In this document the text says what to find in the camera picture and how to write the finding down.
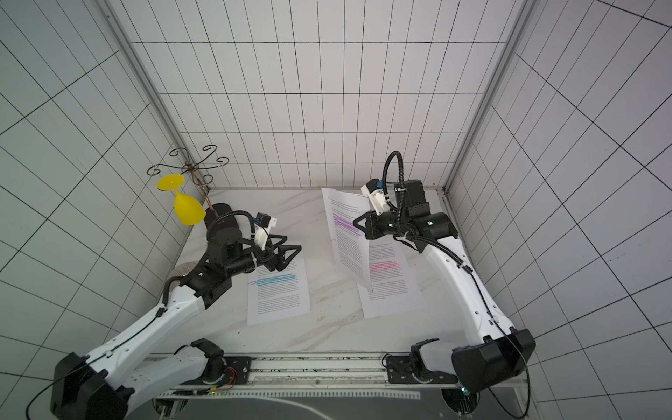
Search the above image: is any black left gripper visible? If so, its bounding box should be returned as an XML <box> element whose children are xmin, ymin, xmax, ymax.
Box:
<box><xmin>228</xmin><ymin>234</ymin><xmax>303</xmax><ymax>276</ymax></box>

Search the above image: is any purple highlighted paper document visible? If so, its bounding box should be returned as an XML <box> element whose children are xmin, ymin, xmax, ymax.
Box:
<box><xmin>322</xmin><ymin>188</ymin><xmax>373</xmax><ymax>292</ymax></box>

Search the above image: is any pink highlighted paper document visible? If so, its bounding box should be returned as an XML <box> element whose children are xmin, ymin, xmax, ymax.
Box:
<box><xmin>358</xmin><ymin>236</ymin><xmax>425</xmax><ymax>319</ymax></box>

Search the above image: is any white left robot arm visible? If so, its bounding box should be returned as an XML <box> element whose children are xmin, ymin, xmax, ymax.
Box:
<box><xmin>49</xmin><ymin>204</ymin><xmax>302</xmax><ymax>419</ymax></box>

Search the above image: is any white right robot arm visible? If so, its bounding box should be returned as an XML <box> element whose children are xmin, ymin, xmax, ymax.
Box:
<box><xmin>353</xmin><ymin>178</ymin><xmax>536</xmax><ymax>394</ymax></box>

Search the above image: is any blue highlighted paper document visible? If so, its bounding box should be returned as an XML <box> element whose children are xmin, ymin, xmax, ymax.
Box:
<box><xmin>247</xmin><ymin>253</ymin><xmax>311</xmax><ymax>326</ymax></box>

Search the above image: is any yellow plastic wine glass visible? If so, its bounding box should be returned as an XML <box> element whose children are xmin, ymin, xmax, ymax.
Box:
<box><xmin>157</xmin><ymin>174</ymin><xmax>206</xmax><ymax>226</ymax></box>

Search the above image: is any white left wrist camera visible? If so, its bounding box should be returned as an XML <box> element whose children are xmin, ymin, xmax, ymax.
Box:
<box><xmin>254</xmin><ymin>213</ymin><xmax>278</xmax><ymax>250</ymax></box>

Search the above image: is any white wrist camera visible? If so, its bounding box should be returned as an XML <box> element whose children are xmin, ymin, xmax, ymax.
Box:
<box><xmin>254</xmin><ymin>213</ymin><xmax>278</xmax><ymax>250</ymax></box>
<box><xmin>360</xmin><ymin>178</ymin><xmax>390</xmax><ymax>215</ymax></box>

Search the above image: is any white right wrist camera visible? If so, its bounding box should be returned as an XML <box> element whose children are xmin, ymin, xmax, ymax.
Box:
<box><xmin>360</xmin><ymin>178</ymin><xmax>390</xmax><ymax>215</ymax></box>

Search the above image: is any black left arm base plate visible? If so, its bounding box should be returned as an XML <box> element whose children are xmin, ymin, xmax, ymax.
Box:
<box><xmin>215</xmin><ymin>356</ymin><xmax>253</xmax><ymax>388</ymax></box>

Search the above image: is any copper wire glass holder stand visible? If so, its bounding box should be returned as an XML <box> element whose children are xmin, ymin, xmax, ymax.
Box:
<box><xmin>146</xmin><ymin>143</ymin><xmax>230</xmax><ymax>216</ymax></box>

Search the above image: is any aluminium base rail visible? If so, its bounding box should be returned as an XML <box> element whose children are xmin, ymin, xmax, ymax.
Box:
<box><xmin>157</xmin><ymin>353</ymin><xmax>469</xmax><ymax>400</ymax></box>

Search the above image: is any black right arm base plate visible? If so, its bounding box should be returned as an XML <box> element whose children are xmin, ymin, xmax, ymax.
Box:
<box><xmin>381</xmin><ymin>353</ymin><xmax>458</xmax><ymax>385</ymax></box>

